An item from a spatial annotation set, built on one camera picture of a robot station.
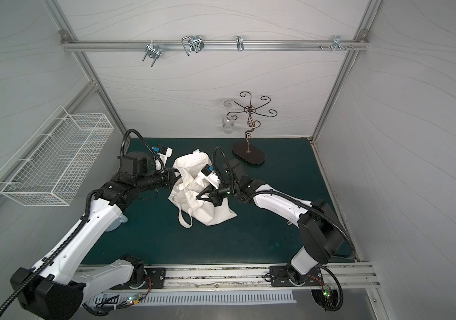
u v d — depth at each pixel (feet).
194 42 2.51
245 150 3.67
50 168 2.25
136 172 1.83
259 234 2.80
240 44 2.56
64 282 1.31
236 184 2.12
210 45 2.54
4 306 1.09
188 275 2.47
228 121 3.21
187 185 2.41
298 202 1.58
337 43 2.51
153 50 2.50
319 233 1.45
